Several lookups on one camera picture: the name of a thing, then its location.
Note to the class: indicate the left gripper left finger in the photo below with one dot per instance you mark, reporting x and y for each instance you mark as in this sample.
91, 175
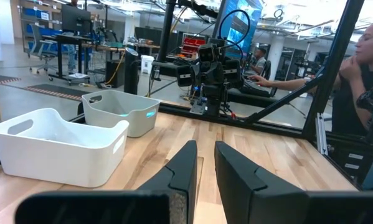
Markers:
183, 186

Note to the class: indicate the red storage bins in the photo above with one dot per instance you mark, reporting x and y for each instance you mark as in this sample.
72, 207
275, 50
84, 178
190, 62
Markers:
192, 45

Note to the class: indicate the grey plastic bin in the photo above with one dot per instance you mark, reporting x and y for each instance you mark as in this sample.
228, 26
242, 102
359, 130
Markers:
136, 124

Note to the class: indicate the white plastic bin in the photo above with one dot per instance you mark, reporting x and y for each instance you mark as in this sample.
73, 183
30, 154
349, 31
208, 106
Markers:
64, 161

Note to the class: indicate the monitor with blue screen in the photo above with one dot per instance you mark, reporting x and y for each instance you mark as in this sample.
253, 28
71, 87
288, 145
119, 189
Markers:
234, 31

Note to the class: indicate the black mat with striped edge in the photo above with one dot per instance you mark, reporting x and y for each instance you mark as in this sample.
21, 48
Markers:
2, 79
55, 90

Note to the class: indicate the black cylinder bin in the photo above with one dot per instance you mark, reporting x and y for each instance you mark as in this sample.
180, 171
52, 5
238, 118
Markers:
131, 71

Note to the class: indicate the silver metal bracket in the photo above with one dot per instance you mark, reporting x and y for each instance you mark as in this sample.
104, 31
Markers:
321, 133

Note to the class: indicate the black table frame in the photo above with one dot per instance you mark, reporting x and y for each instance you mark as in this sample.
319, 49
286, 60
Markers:
273, 127

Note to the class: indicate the black drawer cabinet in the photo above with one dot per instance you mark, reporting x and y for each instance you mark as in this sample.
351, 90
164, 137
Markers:
338, 161

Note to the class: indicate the black desk monitor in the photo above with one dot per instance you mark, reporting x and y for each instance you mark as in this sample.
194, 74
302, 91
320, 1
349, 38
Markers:
75, 18

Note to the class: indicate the black floor box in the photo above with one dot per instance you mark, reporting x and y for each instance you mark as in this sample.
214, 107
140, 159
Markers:
114, 74

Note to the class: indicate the white bucket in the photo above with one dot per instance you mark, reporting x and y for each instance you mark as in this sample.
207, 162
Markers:
147, 63

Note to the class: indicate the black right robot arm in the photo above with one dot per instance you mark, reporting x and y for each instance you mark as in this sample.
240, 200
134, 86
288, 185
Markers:
212, 96

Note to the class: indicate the black standing desk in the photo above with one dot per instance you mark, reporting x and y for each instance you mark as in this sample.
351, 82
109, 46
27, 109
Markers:
60, 56

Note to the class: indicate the shelf with blue bins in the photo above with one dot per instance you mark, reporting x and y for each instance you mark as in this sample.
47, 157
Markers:
33, 12

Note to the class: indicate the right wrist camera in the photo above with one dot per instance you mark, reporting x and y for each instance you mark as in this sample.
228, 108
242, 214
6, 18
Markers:
207, 53

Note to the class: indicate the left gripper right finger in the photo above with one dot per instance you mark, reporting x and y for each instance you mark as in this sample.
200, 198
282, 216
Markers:
245, 193

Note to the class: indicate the grey office chair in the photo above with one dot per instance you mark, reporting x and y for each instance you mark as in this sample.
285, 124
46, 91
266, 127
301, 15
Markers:
38, 40

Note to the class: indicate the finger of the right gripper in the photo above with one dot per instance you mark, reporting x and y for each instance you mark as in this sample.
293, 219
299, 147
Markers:
207, 75
218, 74

